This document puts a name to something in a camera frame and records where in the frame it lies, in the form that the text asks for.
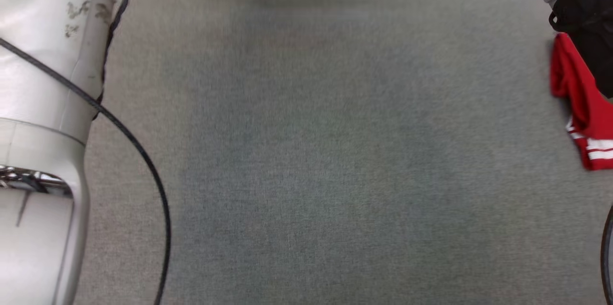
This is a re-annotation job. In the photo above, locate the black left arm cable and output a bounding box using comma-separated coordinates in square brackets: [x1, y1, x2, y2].
[0, 0, 172, 305]

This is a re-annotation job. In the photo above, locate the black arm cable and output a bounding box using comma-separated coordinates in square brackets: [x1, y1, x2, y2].
[601, 204, 613, 305]
[0, 0, 172, 305]

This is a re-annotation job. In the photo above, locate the red Bulls 23 jersey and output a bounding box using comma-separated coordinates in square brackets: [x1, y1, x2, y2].
[549, 32, 613, 171]

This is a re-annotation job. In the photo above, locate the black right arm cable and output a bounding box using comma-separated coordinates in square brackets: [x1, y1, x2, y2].
[601, 204, 613, 305]

